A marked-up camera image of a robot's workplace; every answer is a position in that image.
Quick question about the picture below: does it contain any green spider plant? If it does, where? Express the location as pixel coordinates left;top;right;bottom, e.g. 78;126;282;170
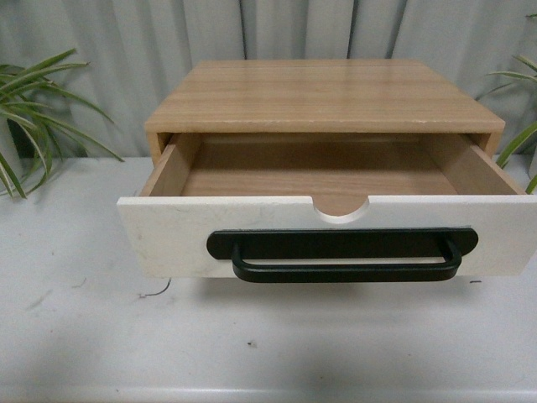
1;48;123;199
479;12;537;195

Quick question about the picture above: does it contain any light wooden drawer cabinet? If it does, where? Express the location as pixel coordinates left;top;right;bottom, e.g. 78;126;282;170
144;59;505;160

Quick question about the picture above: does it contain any white drawer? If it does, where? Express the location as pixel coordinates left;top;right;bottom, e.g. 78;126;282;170
117;134;536;278

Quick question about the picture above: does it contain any grey curtain backdrop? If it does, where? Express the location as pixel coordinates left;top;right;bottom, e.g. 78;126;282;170
1;1;536;157

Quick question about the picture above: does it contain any black drawer handle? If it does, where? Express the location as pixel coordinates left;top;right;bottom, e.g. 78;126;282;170
206;228;479;283

